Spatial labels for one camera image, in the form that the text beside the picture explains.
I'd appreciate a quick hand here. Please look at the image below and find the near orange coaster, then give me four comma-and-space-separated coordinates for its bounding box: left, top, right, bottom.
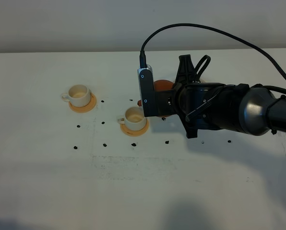
120, 120, 149, 137

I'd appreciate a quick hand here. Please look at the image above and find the far white teacup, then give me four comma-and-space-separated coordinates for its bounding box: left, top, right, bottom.
61, 84, 91, 107

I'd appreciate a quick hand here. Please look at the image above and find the orange coaster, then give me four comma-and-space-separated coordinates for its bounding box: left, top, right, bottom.
120, 120, 149, 137
68, 93, 97, 113

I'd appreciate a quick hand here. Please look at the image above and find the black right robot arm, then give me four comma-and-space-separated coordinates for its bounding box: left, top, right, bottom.
155, 55, 286, 138

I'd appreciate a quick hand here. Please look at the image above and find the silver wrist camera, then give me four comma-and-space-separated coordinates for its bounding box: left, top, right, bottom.
138, 64, 158, 117

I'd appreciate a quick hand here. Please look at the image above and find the brown clay teapot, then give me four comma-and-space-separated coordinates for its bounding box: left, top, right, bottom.
137, 80, 174, 121

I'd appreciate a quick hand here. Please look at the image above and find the white teacup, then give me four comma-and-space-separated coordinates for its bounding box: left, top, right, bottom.
117, 107, 147, 131
61, 84, 91, 107

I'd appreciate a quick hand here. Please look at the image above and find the far orange coaster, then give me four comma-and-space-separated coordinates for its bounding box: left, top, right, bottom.
68, 93, 97, 113

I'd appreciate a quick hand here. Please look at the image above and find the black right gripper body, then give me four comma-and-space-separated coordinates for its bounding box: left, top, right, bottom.
156, 55, 220, 138

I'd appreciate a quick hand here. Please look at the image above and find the near white teacup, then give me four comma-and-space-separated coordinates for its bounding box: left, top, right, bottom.
117, 107, 147, 131

